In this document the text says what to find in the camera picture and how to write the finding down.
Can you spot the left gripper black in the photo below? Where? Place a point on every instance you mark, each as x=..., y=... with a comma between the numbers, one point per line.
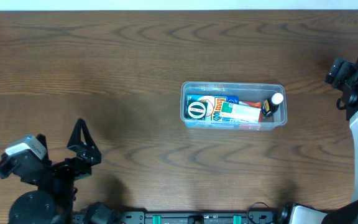
x=66, y=165

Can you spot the dark bottle white cap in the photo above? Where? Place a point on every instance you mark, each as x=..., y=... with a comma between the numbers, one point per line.
x=271, y=105

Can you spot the red Panadol ActiFast box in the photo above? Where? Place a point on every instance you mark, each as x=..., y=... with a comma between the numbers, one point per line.
x=251, y=104

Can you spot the white green Panadol box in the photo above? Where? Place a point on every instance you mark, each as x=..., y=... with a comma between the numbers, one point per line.
x=240, y=113

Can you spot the dark green Zam-Buk box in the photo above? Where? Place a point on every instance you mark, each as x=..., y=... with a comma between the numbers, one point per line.
x=196, y=110

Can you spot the blue Kool Fever box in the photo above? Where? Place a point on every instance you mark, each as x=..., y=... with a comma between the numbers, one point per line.
x=214, y=104

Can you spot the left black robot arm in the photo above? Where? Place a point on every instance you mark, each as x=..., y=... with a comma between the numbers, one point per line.
x=52, y=202

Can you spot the clear plastic container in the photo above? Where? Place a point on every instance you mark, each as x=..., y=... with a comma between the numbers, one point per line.
x=253, y=92

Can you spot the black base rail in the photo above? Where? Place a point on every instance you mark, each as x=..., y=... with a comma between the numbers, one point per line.
x=100, y=213

